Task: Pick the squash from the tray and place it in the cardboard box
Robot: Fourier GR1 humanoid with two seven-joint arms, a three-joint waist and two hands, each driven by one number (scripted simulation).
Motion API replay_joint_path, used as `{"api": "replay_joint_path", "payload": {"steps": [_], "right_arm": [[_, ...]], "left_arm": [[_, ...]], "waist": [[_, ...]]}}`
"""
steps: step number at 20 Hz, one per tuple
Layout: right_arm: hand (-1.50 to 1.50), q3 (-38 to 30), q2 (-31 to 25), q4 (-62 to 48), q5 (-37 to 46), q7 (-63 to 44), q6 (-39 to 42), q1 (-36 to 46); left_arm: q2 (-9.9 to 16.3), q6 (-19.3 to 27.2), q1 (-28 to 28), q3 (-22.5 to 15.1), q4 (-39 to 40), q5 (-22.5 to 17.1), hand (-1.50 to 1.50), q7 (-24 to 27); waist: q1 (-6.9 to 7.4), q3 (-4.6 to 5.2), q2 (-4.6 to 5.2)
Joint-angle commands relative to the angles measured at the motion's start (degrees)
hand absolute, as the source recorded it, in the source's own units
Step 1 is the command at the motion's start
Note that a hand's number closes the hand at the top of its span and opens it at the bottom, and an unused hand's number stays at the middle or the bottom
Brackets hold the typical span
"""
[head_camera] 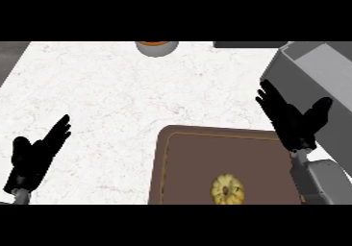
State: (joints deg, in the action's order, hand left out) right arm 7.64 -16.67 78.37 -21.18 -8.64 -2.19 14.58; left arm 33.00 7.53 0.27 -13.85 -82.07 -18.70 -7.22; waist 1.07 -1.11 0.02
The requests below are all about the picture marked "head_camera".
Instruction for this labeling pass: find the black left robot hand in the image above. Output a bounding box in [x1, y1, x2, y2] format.
[3, 113, 74, 195]

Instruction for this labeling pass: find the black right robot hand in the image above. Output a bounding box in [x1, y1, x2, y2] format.
[254, 79, 334, 153]

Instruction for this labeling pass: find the grey box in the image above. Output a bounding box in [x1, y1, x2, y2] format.
[259, 41, 352, 190]

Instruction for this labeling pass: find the brown tray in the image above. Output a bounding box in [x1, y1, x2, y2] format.
[146, 124, 308, 206]

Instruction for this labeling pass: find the yellow squash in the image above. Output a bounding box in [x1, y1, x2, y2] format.
[210, 173, 247, 206]

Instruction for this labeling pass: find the grey cup with orange content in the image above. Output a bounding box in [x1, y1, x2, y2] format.
[133, 41, 181, 59]

